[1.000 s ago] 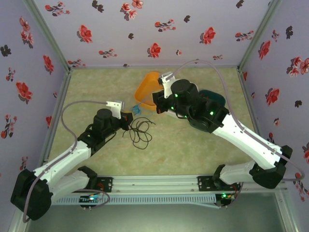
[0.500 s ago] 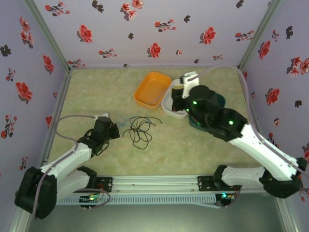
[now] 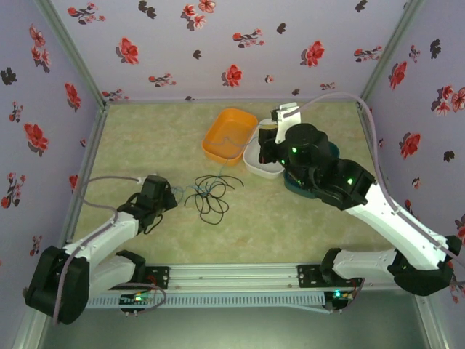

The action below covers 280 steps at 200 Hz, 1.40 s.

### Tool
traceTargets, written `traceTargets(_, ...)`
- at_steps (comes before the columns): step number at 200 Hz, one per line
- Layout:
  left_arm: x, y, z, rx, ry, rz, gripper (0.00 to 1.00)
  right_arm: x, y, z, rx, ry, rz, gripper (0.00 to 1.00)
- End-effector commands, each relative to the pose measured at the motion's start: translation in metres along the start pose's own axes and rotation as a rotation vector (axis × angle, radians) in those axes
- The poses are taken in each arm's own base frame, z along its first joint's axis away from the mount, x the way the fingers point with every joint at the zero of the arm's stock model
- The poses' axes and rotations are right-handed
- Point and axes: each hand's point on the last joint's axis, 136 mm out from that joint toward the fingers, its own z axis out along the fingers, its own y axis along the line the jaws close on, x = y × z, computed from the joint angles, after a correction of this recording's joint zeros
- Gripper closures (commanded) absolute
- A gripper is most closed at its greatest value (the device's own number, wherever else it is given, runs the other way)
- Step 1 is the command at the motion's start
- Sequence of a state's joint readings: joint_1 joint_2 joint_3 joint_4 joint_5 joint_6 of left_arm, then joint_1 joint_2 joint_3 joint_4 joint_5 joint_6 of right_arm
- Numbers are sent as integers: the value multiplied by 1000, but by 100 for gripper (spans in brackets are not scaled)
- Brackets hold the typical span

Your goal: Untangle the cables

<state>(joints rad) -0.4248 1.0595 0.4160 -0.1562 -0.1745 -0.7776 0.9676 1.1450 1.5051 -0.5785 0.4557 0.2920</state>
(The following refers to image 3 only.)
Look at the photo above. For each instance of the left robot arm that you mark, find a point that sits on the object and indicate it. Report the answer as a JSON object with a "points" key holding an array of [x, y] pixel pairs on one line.
{"points": [[98, 236]]}

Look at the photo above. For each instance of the white plastic bin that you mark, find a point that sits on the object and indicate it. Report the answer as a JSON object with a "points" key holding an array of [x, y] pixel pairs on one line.
{"points": [[250, 160]]}

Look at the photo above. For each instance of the teal plastic bin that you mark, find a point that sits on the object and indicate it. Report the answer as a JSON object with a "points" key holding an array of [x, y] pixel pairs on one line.
{"points": [[294, 187]]}

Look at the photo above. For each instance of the aluminium frame post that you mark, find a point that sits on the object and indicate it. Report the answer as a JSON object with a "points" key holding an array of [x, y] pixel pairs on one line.
{"points": [[72, 54], [389, 54]]}

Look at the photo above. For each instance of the orange plastic bin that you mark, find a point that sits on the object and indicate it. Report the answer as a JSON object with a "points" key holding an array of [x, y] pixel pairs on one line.
{"points": [[218, 152]]}

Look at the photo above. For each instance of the aluminium frame bar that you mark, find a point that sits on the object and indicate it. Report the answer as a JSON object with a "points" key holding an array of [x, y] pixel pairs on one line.
{"points": [[432, 323], [25, 334]]}

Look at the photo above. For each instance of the aluminium table edge rail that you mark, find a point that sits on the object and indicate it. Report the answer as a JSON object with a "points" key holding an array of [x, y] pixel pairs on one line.
{"points": [[91, 152], [366, 127]]}

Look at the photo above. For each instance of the circuit board with green light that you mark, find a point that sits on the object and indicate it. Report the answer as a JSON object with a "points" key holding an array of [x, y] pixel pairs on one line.
{"points": [[128, 301], [336, 301]]}

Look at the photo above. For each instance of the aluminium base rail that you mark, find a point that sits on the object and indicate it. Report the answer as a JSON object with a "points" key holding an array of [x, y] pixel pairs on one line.
{"points": [[232, 276]]}

